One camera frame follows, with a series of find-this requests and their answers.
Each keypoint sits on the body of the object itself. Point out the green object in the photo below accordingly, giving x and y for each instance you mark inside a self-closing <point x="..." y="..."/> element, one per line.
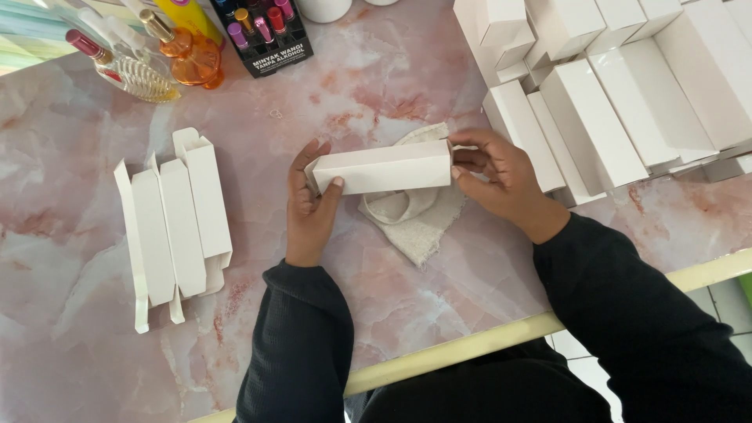
<point x="747" y="291"/>

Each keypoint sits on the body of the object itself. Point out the pile of assembled white boxes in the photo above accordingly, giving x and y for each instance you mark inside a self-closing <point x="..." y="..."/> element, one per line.
<point x="623" y="106"/>

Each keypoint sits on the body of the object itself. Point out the white carton box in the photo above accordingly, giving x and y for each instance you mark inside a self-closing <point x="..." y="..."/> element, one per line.
<point x="385" y="167"/>

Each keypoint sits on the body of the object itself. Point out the clear perfume bottle red cap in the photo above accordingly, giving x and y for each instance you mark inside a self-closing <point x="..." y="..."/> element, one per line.
<point x="132" y="76"/>

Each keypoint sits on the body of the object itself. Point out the white round container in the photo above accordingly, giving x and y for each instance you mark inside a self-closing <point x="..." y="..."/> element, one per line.
<point x="323" y="9"/>
<point x="382" y="2"/>

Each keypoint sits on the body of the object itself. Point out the clear plastic spray bottle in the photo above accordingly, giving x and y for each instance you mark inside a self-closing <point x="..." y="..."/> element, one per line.
<point x="129" y="36"/>
<point x="97" y="24"/>

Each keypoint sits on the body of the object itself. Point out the person's left hand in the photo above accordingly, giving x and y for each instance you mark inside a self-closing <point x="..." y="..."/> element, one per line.
<point x="308" y="220"/>

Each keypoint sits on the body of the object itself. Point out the pastel striped stack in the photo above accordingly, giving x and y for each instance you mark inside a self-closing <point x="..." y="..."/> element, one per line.
<point x="29" y="35"/>

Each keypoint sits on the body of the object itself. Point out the yellow bottle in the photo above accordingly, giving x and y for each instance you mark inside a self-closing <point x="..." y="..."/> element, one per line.
<point x="191" y="17"/>

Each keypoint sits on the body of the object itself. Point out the beige woven cloth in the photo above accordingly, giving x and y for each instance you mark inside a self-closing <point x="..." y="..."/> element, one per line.
<point x="414" y="220"/>

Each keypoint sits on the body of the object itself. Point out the person's right hand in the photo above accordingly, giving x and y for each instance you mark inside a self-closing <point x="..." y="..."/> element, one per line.
<point x="517" y="188"/>

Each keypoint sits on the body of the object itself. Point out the row of coloured perfume vials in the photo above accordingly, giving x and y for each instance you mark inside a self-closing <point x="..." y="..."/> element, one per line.
<point x="258" y="23"/>

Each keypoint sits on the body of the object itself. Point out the black cardboard display box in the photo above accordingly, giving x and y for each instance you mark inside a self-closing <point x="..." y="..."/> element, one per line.
<point x="276" y="56"/>

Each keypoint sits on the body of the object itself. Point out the flat unfolded white carton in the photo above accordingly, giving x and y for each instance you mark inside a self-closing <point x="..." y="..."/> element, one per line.
<point x="208" y="200"/>
<point x="134" y="258"/>
<point x="183" y="235"/>
<point x="151" y="235"/>

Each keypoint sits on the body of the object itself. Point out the orange perfume bottle gold cap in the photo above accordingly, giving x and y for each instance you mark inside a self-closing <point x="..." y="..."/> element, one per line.
<point x="197" y="62"/>

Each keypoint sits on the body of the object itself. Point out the person's dark clothing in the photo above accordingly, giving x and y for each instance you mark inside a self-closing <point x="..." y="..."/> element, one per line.
<point x="482" y="388"/>

